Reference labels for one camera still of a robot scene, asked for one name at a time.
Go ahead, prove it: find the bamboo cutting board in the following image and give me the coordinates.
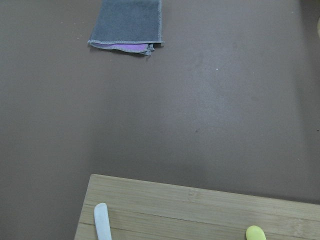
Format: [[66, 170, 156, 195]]
[[74, 174, 320, 240]]

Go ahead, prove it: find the yellow plastic knife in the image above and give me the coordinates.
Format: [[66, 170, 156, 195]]
[[245, 225, 267, 240]]

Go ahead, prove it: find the white ceramic spoon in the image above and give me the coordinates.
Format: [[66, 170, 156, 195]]
[[94, 202, 112, 240]]

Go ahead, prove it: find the grey folded cloth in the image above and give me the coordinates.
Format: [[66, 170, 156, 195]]
[[87, 0, 164, 56]]

